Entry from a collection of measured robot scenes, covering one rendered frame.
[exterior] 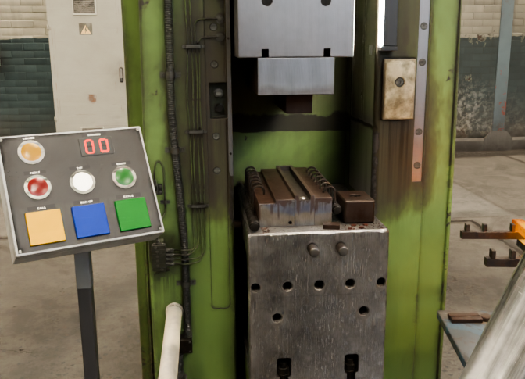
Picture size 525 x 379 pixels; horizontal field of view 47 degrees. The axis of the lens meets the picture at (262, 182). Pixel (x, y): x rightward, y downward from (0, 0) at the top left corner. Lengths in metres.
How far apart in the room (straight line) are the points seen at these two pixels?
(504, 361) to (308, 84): 0.94
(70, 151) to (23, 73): 6.36
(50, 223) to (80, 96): 5.67
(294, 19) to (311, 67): 0.13
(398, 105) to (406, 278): 0.54
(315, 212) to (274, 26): 0.50
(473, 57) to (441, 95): 6.45
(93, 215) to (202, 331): 0.63
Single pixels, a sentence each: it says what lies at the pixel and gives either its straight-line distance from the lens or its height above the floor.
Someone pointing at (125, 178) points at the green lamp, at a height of 1.09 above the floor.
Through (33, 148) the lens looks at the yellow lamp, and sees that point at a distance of 1.49.
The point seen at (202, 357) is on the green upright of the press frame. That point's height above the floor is 0.46.
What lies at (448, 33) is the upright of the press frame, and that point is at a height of 1.43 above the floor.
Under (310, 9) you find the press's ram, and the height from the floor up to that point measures 1.48.
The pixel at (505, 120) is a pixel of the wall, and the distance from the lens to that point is 8.59.
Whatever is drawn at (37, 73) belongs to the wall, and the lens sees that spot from 7.81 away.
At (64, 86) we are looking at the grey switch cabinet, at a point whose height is 0.96.
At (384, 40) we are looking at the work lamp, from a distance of 1.75.
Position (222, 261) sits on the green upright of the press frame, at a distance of 1.83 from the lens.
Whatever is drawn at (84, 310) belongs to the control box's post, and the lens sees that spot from 1.65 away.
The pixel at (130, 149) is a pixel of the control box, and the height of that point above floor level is 1.15.
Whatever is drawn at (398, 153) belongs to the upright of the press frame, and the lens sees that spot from 1.83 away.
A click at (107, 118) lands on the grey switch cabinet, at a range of 7.04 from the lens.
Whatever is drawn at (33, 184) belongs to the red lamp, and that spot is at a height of 1.10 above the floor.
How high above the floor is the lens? 1.40
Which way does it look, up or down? 13 degrees down
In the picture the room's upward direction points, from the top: straight up
